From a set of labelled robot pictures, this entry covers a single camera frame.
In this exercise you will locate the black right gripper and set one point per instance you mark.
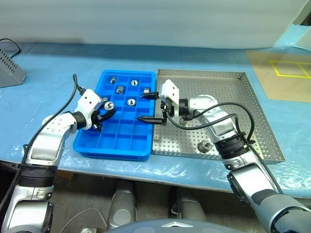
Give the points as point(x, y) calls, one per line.
point(168, 109)

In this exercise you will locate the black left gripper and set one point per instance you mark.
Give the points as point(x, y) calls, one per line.
point(96, 126)

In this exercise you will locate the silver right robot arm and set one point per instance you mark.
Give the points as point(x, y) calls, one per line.
point(252, 174)

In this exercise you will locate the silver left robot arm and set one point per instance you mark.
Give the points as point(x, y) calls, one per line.
point(48, 143)

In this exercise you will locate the blue compartment tray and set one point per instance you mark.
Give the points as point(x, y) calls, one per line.
point(116, 136)

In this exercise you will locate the perforated steel tray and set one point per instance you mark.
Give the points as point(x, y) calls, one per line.
point(218, 82)

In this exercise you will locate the blue plastic table cover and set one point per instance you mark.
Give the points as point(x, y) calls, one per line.
point(48, 68)

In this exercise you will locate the grey rounded robot leg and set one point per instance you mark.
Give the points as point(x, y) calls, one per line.
point(122, 204)
point(189, 206)

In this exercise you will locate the grey perforated metal box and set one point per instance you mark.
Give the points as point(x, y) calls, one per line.
point(9, 72)

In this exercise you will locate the brown cardboard sheet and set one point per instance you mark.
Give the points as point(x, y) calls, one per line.
point(267, 85)

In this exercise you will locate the grey robot torso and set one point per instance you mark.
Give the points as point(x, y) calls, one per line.
point(175, 227)

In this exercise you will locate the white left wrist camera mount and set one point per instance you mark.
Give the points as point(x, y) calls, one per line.
point(88, 100)

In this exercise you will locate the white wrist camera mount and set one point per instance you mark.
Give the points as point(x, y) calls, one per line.
point(88, 100)
point(170, 89)

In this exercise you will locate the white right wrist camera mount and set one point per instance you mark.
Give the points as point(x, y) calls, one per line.
point(170, 89)

